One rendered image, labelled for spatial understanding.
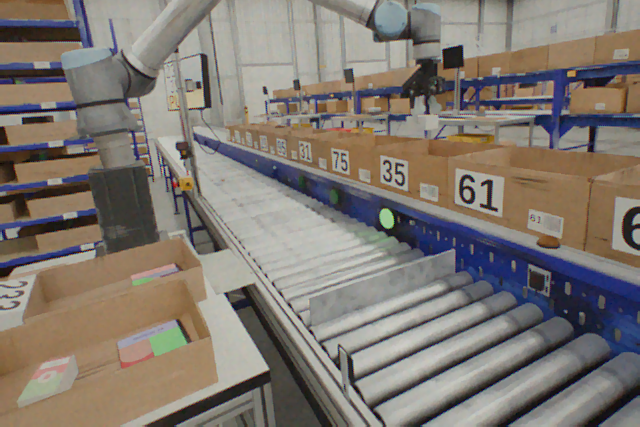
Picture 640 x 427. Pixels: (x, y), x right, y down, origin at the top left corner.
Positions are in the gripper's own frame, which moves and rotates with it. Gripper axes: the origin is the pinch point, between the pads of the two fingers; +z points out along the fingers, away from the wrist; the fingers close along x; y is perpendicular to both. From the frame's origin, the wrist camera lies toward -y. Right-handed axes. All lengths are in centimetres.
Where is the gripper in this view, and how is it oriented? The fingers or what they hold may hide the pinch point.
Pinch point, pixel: (422, 119)
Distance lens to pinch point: 136.3
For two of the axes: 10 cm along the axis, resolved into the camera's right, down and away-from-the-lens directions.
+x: 8.9, -1.7, 4.2
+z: 0.7, 9.7, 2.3
